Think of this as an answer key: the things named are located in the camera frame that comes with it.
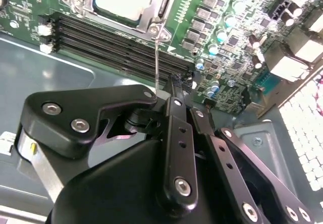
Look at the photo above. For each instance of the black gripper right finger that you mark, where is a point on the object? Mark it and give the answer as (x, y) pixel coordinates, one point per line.
(227, 158)

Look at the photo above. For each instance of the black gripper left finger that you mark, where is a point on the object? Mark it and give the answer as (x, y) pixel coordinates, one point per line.
(75, 123)

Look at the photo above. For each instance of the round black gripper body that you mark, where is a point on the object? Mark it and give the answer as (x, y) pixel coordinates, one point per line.
(113, 191)

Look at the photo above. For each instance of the metal socket cover frame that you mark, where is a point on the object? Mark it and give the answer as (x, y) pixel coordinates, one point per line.
(147, 17)

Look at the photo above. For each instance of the thin metal locking lever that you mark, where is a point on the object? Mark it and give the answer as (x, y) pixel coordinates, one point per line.
(157, 62)

